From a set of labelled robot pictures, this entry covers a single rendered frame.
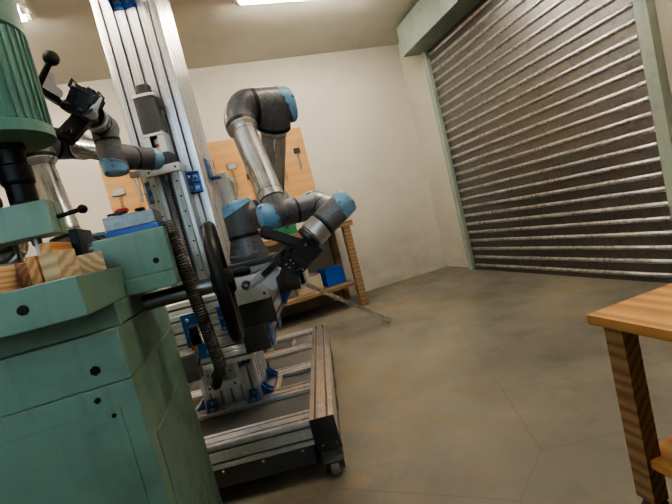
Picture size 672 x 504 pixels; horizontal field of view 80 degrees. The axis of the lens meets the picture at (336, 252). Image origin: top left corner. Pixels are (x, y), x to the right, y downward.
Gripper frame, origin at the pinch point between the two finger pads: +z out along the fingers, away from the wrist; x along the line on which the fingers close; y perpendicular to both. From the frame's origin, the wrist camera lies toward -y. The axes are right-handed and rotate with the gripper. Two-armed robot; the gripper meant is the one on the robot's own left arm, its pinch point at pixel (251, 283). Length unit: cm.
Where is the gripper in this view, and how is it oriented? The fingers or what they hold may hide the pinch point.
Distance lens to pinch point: 107.5
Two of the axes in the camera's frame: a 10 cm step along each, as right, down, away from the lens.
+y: 6.8, 7.1, 1.8
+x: -2.5, -0.2, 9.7
